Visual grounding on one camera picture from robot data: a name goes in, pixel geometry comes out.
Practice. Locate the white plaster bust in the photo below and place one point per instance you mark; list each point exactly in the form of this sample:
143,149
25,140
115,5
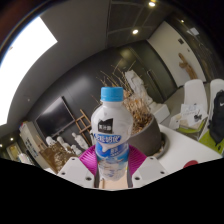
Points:
50,140

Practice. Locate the long ceiling light panel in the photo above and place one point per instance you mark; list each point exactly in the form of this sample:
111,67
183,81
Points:
23,66

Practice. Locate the wooden figure sculpture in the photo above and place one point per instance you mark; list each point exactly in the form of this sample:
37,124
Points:
187,66

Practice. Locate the dried plant in grey pot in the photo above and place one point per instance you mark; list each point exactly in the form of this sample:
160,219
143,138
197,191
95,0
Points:
148,136

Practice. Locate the wooden easel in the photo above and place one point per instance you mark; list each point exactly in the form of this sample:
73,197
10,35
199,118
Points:
83,125

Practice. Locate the white spray bottle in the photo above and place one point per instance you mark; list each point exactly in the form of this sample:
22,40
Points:
80,140

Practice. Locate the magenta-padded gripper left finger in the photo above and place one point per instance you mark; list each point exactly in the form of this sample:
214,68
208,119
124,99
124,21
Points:
75,171

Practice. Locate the white drink bottle blue cap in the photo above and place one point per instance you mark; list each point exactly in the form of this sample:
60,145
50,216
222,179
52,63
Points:
111,133

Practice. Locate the green seat cushion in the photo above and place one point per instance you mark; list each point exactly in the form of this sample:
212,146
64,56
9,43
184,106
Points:
191,130
210,141

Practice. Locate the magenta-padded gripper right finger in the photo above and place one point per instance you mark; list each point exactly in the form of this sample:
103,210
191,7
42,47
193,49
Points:
148,170

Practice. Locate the black backpack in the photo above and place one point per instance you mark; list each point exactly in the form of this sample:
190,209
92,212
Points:
218,116

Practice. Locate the small white plaster figure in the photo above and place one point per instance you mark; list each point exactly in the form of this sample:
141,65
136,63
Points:
63,142

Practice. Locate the dark wall screen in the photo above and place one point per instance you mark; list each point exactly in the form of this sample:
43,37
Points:
53,118

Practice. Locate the tall white plaster statue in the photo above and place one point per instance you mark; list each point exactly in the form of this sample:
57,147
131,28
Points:
138,85

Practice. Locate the brown rocky sculpture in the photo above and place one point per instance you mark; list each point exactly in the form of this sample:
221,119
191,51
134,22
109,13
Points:
56,156

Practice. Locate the stack of papers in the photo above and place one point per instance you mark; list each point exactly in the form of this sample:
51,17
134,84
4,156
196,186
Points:
188,115

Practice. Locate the round ceiling downlight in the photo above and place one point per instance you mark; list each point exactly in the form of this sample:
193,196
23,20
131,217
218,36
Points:
151,4
135,31

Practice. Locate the white cabinet with posters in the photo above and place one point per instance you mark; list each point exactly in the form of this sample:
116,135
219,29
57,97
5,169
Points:
28,138

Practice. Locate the grey plant saucer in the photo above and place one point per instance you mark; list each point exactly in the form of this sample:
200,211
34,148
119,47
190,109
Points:
162,145

